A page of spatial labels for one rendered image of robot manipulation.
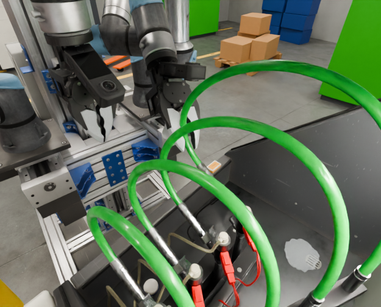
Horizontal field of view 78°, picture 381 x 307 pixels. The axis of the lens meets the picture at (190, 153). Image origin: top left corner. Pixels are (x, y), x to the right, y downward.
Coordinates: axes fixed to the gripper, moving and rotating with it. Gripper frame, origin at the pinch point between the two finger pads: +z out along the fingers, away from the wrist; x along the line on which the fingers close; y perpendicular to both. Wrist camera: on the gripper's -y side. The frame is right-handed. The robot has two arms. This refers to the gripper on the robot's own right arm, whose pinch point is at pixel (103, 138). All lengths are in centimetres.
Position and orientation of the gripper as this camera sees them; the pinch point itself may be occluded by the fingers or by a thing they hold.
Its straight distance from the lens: 52.5
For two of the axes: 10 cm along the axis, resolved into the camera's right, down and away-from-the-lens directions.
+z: 0.0, 7.8, 6.3
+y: -7.4, -4.2, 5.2
